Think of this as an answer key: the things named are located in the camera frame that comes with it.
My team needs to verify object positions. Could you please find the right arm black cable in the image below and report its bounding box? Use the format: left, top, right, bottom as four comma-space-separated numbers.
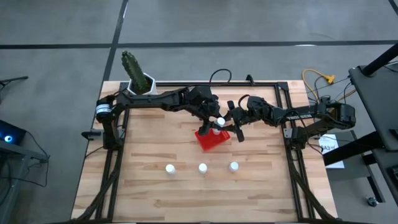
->
236, 94, 251, 110

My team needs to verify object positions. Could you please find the green cactus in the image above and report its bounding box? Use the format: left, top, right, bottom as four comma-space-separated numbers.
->
121, 50, 150, 94

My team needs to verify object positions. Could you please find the white paper sheet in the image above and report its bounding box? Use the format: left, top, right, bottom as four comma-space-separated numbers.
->
318, 133, 345, 169

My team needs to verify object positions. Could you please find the black table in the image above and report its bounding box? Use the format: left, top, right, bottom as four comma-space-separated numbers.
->
348, 60, 398, 153

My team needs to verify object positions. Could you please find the grey metal stand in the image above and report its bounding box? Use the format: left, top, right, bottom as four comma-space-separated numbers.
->
0, 141, 50, 224

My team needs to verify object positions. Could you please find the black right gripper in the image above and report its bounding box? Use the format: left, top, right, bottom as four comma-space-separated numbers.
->
221, 100, 252, 143

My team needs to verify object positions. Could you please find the black table leg strut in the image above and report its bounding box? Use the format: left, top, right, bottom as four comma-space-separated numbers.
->
323, 130, 386, 167

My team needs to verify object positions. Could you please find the yellow extension cord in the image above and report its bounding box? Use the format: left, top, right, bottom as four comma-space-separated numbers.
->
302, 68, 336, 106

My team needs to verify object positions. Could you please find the red plastic basket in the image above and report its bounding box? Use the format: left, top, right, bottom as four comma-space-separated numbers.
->
194, 125, 232, 152

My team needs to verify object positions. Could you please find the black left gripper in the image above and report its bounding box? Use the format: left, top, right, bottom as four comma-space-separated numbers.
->
198, 102, 221, 137

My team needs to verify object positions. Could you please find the black pole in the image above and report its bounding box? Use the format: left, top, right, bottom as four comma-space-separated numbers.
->
362, 43, 398, 77

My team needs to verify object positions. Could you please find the black tripod leg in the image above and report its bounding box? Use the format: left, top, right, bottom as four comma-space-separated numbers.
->
0, 75, 29, 90

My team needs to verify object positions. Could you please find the white hexagonal planter pot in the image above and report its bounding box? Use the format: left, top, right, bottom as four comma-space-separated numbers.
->
127, 73, 159, 96

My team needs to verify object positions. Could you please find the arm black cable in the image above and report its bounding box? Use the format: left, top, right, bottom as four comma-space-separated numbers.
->
236, 94, 251, 110
210, 68, 233, 85

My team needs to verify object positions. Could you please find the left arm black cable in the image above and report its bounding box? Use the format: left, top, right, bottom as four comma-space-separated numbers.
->
210, 68, 233, 85

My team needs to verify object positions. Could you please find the black computer with blue light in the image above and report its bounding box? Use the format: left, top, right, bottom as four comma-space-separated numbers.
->
0, 119, 27, 146

